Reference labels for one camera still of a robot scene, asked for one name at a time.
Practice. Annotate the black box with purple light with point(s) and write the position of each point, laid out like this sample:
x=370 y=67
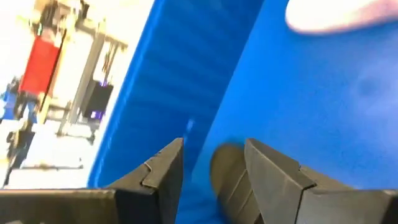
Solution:
x=96 y=98

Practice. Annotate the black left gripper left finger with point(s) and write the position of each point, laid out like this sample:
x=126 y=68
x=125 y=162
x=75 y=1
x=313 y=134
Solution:
x=149 y=199

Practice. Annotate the grey metal stand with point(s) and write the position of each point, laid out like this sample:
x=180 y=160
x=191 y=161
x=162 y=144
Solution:
x=88 y=71

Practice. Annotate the pink slide sandal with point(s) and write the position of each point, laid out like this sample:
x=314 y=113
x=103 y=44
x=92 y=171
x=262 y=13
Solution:
x=335 y=15

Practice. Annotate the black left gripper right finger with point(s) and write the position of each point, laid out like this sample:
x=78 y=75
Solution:
x=295 y=199

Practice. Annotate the red panel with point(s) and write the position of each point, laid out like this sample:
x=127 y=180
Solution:
x=38 y=67

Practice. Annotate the blue plastic bin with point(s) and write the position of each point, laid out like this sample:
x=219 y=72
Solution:
x=295 y=102

